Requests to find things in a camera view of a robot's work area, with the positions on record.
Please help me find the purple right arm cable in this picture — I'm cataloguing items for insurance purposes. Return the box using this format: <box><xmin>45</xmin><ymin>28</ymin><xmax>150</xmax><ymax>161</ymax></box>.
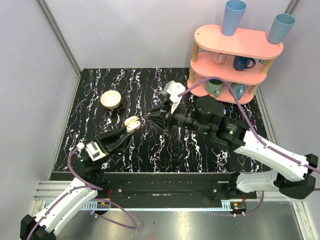
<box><xmin>177</xmin><ymin>76</ymin><xmax>320</xmax><ymax>217</ymax></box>

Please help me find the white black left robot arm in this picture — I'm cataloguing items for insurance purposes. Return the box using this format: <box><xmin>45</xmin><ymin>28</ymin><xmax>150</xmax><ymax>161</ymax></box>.
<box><xmin>19</xmin><ymin>125</ymin><xmax>136</xmax><ymax>240</ymax></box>

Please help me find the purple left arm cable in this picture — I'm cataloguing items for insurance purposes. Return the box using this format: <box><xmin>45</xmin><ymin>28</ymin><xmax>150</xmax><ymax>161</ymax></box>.
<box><xmin>26</xmin><ymin>144</ymin><xmax>138</xmax><ymax>240</ymax></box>

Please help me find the light blue plastic cup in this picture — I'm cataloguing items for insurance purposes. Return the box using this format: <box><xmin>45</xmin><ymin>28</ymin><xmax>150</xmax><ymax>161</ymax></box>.
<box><xmin>221</xmin><ymin>0</ymin><xmax>247</xmax><ymax>37</ymax></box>
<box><xmin>267</xmin><ymin>13</ymin><xmax>296</xmax><ymax>45</ymax></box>

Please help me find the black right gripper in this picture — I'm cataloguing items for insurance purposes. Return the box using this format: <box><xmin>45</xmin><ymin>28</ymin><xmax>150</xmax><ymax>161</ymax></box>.
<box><xmin>144</xmin><ymin>98</ymin><xmax>211</xmax><ymax>135</ymax></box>

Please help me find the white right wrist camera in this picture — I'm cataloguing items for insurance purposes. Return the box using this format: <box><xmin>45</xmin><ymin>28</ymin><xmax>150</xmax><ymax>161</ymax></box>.
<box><xmin>162</xmin><ymin>80</ymin><xmax>186</xmax><ymax>115</ymax></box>

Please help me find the dark blue ceramic mug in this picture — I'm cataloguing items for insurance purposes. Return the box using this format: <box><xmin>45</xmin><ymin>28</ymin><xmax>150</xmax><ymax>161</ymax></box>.
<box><xmin>233</xmin><ymin>56</ymin><xmax>256</xmax><ymax>71</ymax></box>

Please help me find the pink ceramic mug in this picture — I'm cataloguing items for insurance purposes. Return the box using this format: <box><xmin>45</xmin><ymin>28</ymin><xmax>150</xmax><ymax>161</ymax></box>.
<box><xmin>212</xmin><ymin>52</ymin><xmax>228</xmax><ymax>65</ymax></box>

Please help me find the light blue ceramic mug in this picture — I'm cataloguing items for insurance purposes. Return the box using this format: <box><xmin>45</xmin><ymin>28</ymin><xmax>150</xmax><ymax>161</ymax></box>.
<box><xmin>231</xmin><ymin>82</ymin><xmax>248</xmax><ymax>100</ymax></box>

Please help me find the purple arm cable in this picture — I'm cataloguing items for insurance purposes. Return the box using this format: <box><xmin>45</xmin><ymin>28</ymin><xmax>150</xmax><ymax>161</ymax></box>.
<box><xmin>26</xmin><ymin>144</ymin><xmax>138</xmax><ymax>240</ymax></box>
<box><xmin>177</xmin><ymin>76</ymin><xmax>320</xmax><ymax>217</ymax></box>

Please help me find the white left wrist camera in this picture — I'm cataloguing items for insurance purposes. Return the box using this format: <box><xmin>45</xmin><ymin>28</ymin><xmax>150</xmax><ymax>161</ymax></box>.
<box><xmin>85</xmin><ymin>141</ymin><xmax>106</xmax><ymax>162</ymax></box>

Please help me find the white earbud case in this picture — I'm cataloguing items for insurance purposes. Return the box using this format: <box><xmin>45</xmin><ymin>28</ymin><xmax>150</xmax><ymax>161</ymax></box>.
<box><xmin>124</xmin><ymin>116</ymin><xmax>141</xmax><ymax>133</ymax></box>

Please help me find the aluminium frame rail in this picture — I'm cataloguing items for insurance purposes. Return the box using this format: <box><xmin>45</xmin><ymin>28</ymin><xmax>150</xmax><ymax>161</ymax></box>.
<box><xmin>36</xmin><ymin>0</ymin><xmax>82</xmax><ymax>76</ymax></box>

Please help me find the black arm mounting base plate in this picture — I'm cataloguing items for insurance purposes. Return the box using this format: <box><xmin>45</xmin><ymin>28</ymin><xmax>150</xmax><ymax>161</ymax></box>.
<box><xmin>94</xmin><ymin>172</ymin><xmax>257</xmax><ymax>200</ymax></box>

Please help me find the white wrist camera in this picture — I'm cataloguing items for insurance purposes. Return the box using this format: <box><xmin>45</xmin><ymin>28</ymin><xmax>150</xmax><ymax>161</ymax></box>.
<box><xmin>85</xmin><ymin>141</ymin><xmax>106</xmax><ymax>162</ymax></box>
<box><xmin>162</xmin><ymin>80</ymin><xmax>186</xmax><ymax>115</ymax></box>

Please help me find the teal ceramic mug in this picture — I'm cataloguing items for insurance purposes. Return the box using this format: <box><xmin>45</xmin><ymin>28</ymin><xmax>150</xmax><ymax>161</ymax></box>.
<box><xmin>204</xmin><ymin>79</ymin><xmax>224</xmax><ymax>97</ymax></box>

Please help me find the pink three-tier wooden shelf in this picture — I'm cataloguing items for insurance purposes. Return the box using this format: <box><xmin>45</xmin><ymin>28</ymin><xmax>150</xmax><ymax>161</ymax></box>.
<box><xmin>187</xmin><ymin>24</ymin><xmax>284</xmax><ymax>105</ymax></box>

